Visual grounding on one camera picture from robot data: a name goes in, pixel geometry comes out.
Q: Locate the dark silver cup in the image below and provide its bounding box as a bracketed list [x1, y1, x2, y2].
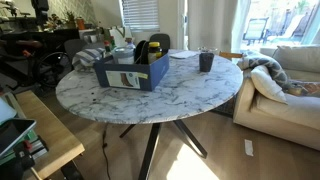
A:
[199, 53, 214, 72]

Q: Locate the round marble table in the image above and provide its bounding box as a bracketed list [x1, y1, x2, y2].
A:
[55, 49, 244, 180]

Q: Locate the blue cardboard box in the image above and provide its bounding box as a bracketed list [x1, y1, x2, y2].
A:
[93, 54, 169, 91]

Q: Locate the yellow-lid dark jar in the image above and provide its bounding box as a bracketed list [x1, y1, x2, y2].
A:
[148, 42, 162, 64]

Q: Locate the white paper sheet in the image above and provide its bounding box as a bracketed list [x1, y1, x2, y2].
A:
[170, 51, 198, 59]

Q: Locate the grey plastic container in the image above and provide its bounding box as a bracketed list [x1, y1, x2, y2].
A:
[112, 47, 134, 64]

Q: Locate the dark grey chair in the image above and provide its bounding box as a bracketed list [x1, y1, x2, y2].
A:
[149, 33, 171, 50]

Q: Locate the white plastic bottle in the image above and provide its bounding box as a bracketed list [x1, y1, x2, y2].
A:
[125, 38, 136, 54]

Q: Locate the brown sauce bottle red cap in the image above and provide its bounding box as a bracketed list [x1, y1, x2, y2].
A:
[104, 40, 111, 54]

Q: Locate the striped grey dish towel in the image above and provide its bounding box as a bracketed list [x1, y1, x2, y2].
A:
[72, 48, 105, 72]

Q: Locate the white curtain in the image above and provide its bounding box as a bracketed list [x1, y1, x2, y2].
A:
[188, 0, 251, 53]

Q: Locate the blue-grey chair front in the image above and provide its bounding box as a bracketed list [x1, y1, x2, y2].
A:
[64, 39, 86, 60]

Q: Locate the grey patterned blanket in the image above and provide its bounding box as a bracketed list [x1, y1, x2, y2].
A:
[237, 50, 290, 90]

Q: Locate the white sofa pillow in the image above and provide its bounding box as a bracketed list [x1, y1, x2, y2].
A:
[251, 65, 287, 104]

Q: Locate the wooden side bench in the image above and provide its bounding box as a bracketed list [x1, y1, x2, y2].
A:
[16, 91, 85, 179]

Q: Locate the beige sofa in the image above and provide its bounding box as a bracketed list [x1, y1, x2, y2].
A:
[233, 45, 320, 150]

